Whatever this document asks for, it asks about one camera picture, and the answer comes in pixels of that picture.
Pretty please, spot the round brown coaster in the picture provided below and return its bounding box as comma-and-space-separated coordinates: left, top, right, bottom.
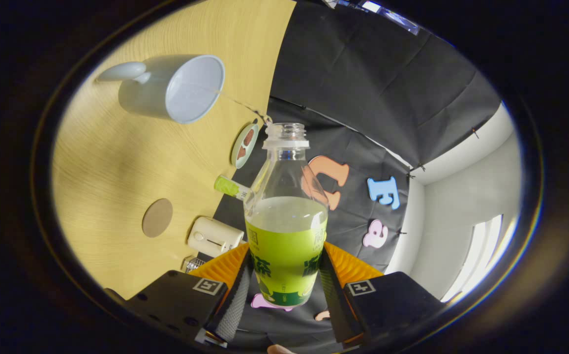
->
142, 198, 174, 238

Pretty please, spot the white cup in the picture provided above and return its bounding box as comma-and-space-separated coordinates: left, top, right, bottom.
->
96, 54, 226, 124

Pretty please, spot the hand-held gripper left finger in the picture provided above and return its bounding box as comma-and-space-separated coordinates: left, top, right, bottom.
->
124, 242, 253, 349

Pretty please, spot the wooden table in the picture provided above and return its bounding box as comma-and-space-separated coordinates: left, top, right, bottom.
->
51, 0, 297, 300

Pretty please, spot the pale green plate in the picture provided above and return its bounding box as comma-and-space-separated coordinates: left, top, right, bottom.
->
231, 119, 260, 170

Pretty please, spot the ceiling light panel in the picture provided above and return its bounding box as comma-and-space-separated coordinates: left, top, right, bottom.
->
439, 214, 518, 303

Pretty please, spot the small capped green drink bottle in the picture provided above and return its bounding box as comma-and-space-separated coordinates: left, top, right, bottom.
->
214, 176, 254, 202

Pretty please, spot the white toaster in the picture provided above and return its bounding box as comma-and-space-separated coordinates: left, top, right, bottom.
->
187, 216, 245, 258

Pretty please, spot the green label juice bottle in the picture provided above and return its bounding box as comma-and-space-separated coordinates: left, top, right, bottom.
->
242, 123, 330, 309

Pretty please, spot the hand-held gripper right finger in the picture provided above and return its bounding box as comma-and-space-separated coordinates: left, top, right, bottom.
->
316, 241, 445, 345

